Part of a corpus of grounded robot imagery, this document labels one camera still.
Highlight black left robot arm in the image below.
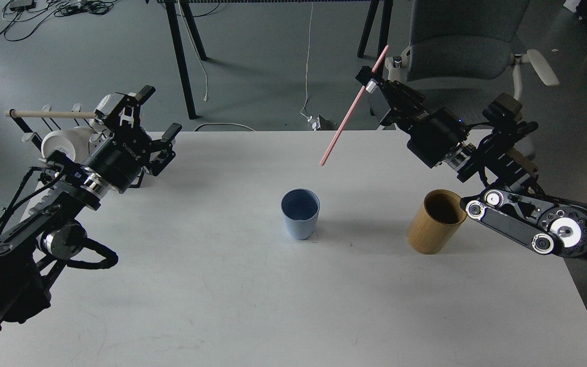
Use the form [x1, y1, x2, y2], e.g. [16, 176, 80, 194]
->
[0, 85, 182, 329]

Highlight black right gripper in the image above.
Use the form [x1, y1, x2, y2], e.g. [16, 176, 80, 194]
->
[356, 66, 468, 168]

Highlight black wire cup rack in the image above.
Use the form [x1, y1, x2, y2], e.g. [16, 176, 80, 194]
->
[5, 103, 111, 158]

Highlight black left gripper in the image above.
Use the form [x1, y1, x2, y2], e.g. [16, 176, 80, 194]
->
[83, 86, 182, 194]

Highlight white mug on rack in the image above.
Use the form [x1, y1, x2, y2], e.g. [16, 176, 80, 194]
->
[40, 126, 102, 163]

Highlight grey office chair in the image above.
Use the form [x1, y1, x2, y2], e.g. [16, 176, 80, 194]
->
[384, 1, 559, 99]

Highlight black cables on floor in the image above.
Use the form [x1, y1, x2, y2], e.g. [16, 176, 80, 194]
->
[0, 0, 116, 59]

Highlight black table legs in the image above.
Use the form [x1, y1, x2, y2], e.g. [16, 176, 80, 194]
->
[157, 1, 393, 119]

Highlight bamboo cup holder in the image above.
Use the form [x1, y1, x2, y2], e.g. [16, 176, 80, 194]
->
[407, 190, 467, 255]

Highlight blue cup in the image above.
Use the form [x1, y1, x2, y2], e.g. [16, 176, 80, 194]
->
[280, 189, 320, 240]

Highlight pink chopstick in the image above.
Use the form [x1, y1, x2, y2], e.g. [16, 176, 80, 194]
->
[319, 44, 389, 166]

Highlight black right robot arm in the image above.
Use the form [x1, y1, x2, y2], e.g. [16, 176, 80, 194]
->
[356, 66, 587, 261]

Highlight white cable on floor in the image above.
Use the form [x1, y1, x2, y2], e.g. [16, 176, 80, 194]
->
[300, 3, 331, 132]

